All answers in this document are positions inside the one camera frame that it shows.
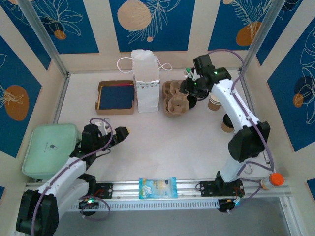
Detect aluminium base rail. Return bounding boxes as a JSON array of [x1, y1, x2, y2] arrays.
[[26, 178, 292, 197]]

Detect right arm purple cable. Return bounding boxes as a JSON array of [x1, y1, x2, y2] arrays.
[[208, 48, 276, 214]]

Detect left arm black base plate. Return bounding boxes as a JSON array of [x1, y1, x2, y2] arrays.
[[94, 182, 114, 199]]

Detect white slotted cable duct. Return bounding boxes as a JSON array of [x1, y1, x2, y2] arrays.
[[66, 198, 220, 212]]

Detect brown paper coffee cup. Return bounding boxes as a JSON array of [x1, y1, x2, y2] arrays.
[[220, 120, 234, 133]]

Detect orange capped bottle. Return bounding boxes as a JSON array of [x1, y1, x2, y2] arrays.
[[261, 173, 285, 191]]

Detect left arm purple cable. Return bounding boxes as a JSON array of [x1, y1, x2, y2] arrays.
[[33, 117, 114, 234]]

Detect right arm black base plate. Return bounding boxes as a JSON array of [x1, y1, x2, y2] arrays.
[[198, 180, 245, 198]]

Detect stack of black lids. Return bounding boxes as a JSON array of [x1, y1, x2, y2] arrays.
[[186, 94, 198, 110]]

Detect aluminium frame post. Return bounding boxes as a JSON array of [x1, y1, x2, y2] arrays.
[[18, 0, 71, 77], [242, 0, 287, 72]]

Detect blue wet wipes packet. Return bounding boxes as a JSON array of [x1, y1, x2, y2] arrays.
[[138, 177, 178, 200]]

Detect dark blue napkin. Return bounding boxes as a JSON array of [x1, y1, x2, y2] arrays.
[[99, 85, 135, 110]]

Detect single pulp cup carrier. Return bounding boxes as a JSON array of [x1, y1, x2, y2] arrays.
[[165, 81, 190, 118]]

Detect stack of brown paper cups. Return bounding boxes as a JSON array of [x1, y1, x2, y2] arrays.
[[208, 94, 222, 111]]

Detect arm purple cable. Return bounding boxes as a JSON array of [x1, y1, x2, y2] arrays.
[[33, 117, 114, 234], [208, 48, 276, 214]]

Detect mint green zip case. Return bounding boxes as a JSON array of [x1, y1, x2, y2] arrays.
[[21, 122, 83, 179]]

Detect white paper takeout bag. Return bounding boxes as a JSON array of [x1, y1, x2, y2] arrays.
[[117, 49, 173, 114]]

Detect brown cardboard napkin box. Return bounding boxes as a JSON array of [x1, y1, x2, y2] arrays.
[[95, 80, 135, 116]]

